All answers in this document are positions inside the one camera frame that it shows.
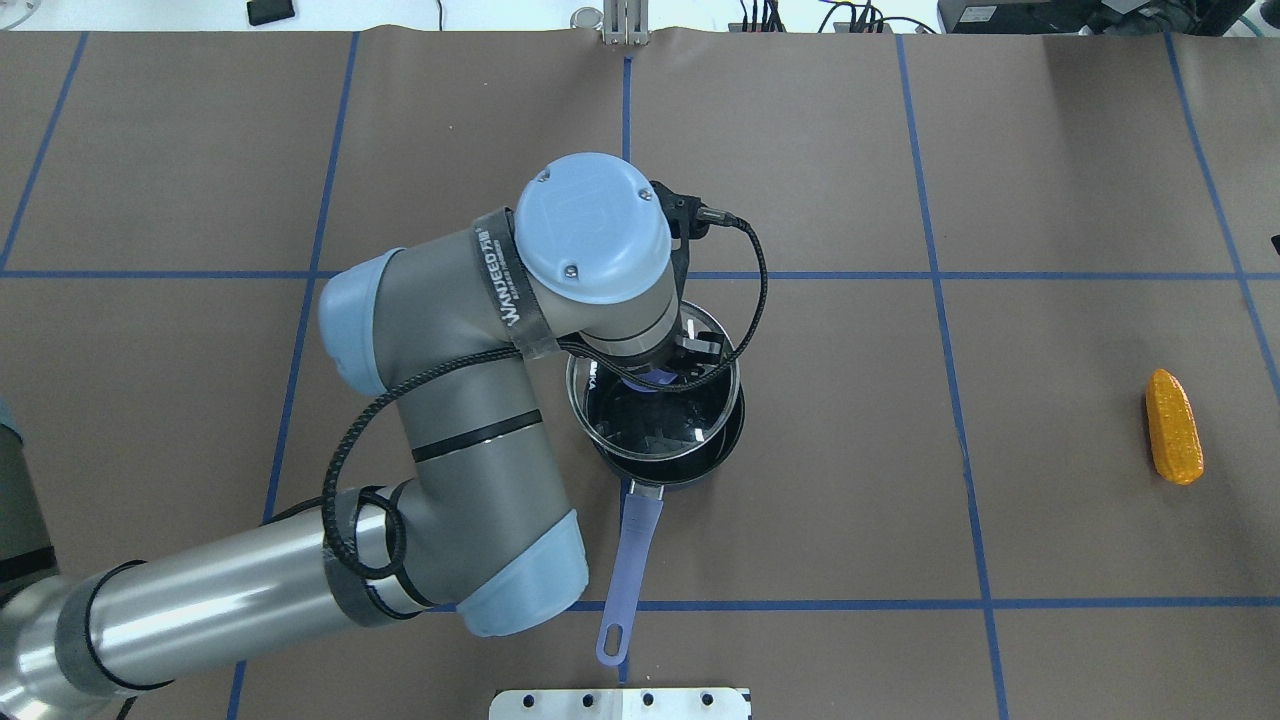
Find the small black device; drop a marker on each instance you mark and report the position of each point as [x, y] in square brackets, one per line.
[263, 12]

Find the aluminium frame post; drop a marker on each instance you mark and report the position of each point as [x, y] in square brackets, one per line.
[625, 22]

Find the yellow corn cob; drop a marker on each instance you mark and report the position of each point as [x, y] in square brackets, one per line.
[1174, 441]

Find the dark blue saucepan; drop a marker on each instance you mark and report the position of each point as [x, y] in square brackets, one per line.
[641, 506]

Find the glass pot lid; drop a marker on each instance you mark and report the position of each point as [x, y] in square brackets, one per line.
[660, 431]

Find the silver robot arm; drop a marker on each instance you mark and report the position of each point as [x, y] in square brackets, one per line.
[444, 490]

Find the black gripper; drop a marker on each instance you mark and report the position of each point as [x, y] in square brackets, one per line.
[697, 357]

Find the white camera mast base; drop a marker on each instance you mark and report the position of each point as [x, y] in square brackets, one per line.
[623, 703]

